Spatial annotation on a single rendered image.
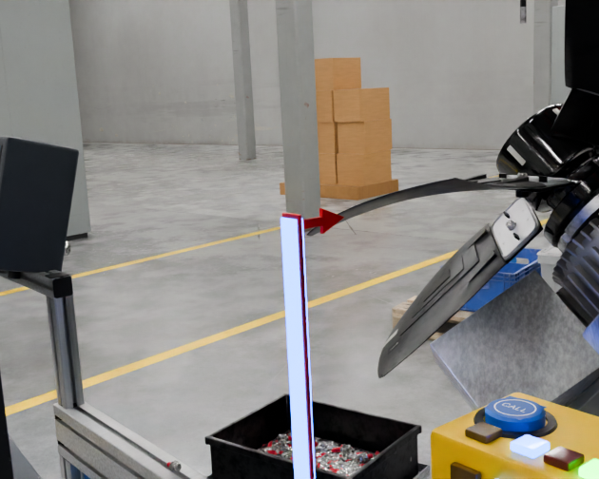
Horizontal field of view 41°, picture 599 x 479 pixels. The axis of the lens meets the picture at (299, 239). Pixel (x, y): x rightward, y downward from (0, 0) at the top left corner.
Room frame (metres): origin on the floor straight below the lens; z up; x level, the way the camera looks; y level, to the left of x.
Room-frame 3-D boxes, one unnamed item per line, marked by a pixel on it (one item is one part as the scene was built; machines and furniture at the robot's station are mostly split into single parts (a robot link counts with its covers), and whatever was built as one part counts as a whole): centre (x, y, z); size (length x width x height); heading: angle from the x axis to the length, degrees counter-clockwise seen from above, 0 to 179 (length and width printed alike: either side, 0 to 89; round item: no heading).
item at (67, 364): (1.12, 0.35, 0.96); 0.03 x 0.03 x 0.20; 39
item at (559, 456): (0.45, -0.15, 1.08); 0.02 x 0.02 x 0.01; 39
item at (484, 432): (0.50, -0.12, 1.08); 0.02 x 0.02 x 0.01; 39
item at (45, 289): (1.20, 0.41, 1.04); 0.24 x 0.03 x 0.03; 39
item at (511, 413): (0.52, -0.14, 1.08); 0.04 x 0.04 x 0.02
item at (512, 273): (4.12, -1.03, 0.25); 0.60 x 0.41 x 0.22; 145
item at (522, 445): (0.47, -0.14, 1.08); 0.02 x 0.02 x 0.01; 39
